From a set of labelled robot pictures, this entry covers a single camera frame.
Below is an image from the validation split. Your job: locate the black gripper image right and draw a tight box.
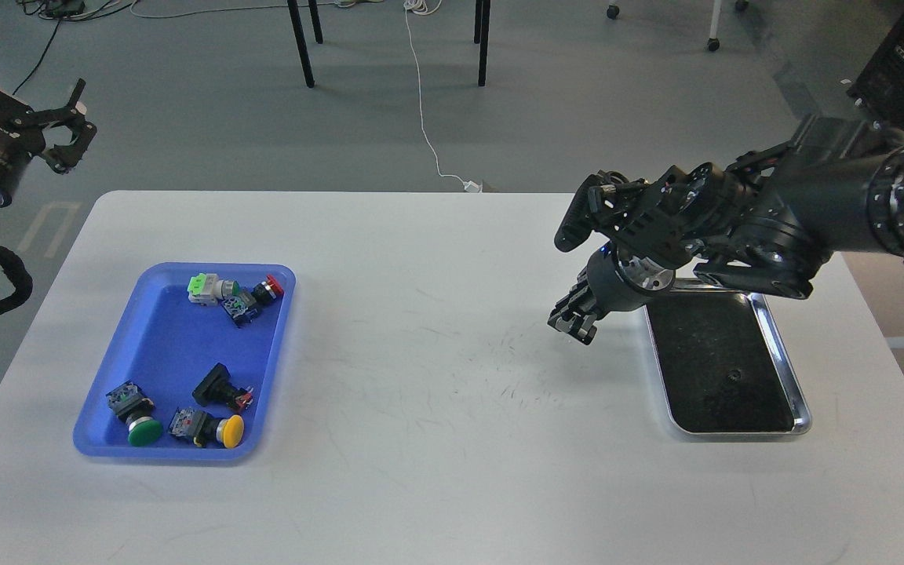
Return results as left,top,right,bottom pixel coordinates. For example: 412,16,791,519
548,246,676,344

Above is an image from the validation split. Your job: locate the silver metal tray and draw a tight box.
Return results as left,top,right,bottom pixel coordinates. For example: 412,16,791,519
646,286,811,441

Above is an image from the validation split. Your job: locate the blue plastic tray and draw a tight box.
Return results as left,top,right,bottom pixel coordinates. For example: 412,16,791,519
73,262,297,465

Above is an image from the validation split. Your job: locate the black table leg left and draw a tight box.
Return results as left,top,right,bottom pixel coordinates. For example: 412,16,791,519
286,0,324,89

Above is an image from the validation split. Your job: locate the black table leg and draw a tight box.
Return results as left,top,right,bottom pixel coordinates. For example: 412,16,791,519
473,0,492,87
286,0,324,89

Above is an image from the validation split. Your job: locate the green mushroom push button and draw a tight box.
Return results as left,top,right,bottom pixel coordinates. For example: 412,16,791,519
105,381,164,447

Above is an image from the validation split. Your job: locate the black table leg right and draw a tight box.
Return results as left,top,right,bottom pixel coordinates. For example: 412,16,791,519
473,0,492,87

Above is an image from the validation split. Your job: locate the yellow mushroom push button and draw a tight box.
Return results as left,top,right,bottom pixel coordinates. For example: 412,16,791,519
166,407,245,448

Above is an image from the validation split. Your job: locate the black floor cable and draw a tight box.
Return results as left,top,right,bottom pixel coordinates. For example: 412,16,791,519
13,0,88,95

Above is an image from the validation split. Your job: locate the black wrist camera block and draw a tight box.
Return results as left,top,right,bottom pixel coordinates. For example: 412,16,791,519
553,170,692,271

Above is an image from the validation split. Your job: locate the green white push button switch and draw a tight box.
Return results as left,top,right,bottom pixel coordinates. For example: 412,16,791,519
187,273,239,305

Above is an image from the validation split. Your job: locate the red push button switch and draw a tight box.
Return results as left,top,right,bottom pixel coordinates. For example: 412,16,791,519
221,275,286,328

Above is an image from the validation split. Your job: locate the white floor cable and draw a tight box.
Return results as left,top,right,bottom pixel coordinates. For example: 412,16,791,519
403,0,483,194

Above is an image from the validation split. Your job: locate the black push button switch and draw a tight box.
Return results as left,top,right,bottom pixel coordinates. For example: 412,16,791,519
191,363,254,414

